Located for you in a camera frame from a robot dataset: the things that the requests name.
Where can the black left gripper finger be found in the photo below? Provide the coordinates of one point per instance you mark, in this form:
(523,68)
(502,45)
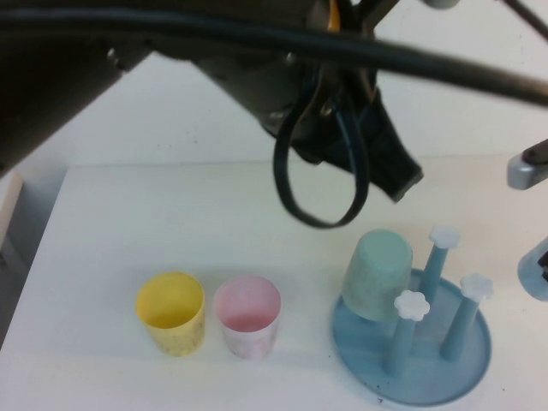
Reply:
(545,266)

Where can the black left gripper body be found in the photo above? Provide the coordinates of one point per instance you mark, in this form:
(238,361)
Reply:
(538,153)

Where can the light blue plastic cup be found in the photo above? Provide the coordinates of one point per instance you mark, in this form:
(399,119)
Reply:
(531,274)

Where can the blue cup drying rack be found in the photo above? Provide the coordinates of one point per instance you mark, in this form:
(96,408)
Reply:
(428,381)

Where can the green plastic cup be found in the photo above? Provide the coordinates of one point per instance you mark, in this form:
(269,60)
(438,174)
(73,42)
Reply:
(372,282)

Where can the pink plastic cup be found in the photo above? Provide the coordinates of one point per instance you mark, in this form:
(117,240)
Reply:
(248,338)

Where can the yellow plastic cup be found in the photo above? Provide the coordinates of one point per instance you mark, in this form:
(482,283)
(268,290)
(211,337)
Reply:
(171,329)

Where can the white side table beige edge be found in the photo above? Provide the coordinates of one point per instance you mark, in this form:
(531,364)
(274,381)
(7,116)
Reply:
(10,210)

